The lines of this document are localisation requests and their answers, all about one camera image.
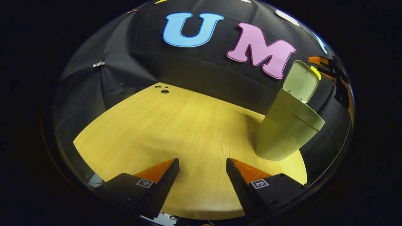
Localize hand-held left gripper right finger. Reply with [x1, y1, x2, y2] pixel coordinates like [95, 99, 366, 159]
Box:
[226, 158, 310, 221]

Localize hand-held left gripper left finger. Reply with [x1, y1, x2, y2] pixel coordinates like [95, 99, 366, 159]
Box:
[94, 159, 180, 219]

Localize green desktop garbage bin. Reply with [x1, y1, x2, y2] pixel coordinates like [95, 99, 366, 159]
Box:
[254, 60, 325, 162]

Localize wooden desktop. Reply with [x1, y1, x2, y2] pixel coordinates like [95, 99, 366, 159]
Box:
[73, 82, 307, 220]

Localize black backdrop cloth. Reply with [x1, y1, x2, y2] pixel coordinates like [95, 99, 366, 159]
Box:
[53, 0, 354, 189]

